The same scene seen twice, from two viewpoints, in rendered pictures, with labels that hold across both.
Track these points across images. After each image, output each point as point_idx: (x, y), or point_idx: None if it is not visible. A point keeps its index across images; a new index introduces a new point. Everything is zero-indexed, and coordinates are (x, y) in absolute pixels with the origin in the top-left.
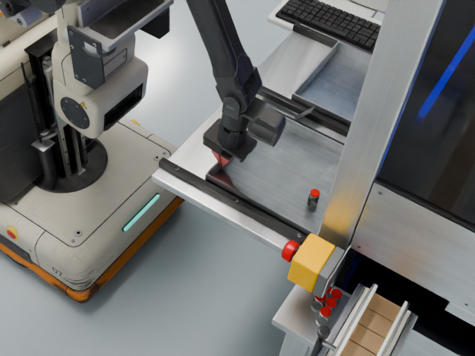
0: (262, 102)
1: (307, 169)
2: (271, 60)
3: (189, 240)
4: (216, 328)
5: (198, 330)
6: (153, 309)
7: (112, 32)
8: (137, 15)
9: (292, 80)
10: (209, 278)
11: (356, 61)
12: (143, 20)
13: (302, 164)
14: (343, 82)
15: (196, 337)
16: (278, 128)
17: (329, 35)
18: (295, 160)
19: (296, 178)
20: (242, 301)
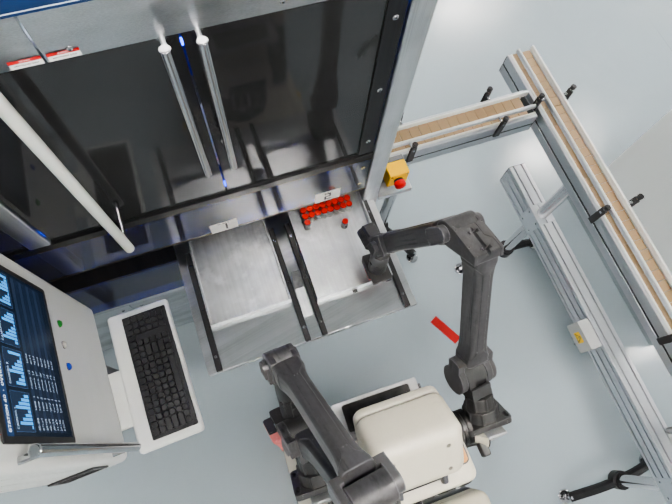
0: (370, 239)
1: (325, 248)
2: (267, 349)
3: None
4: (339, 336)
5: (350, 341)
6: (367, 374)
7: (403, 392)
8: (373, 400)
9: (270, 320)
10: (319, 370)
11: (209, 307)
12: (372, 391)
13: (325, 253)
14: (238, 295)
15: (354, 339)
16: (372, 222)
17: (180, 366)
18: (327, 258)
19: (337, 246)
20: (311, 341)
